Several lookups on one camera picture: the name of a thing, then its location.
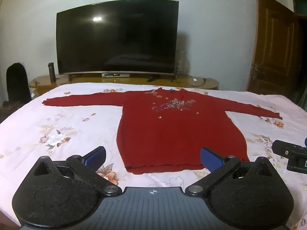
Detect black thermos bottle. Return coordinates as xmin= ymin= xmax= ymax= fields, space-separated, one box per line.
xmin=47 ymin=62 xmax=56 ymax=82

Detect grey set-top box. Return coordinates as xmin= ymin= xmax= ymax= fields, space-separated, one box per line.
xmin=101 ymin=72 xmax=130 ymax=78

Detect wooden television cabinet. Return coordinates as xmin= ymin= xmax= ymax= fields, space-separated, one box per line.
xmin=29 ymin=73 xmax=220 ymax=96

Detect dark rounded object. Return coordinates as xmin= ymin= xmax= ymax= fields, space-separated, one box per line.
xmin=6 ymin=63 xmax=31 ymax=103

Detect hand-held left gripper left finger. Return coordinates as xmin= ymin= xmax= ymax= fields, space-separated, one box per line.
xmin=32 ymin=146 xmax=122 ymax=197

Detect floral white bed sheet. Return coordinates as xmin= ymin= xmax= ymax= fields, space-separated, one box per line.
xmin=0 ymin=83 xmax=307 ymax=230

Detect black cable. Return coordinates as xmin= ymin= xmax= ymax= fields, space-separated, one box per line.
xmin=176 ymin=75 xmax=214 ymax=87

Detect green transom window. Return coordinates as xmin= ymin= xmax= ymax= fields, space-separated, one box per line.
xmin=291 ymin=0 xmax=307 ymax=15

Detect red embellished sweater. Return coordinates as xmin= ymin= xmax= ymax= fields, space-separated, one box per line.
xmin=42 ymin=88 xmax=283 ymax=175

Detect curved black television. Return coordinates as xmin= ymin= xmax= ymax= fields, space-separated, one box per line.
xmin=56 ymin=0 xmax=180 ymax=82

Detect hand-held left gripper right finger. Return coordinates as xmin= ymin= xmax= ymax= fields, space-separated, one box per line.
xmin=188 ymin=147 xmax=276 ymax=197

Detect brown wooden door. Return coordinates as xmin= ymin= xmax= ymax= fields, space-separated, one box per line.
xmin=247 ymin=0 xmax=299 ymax=97

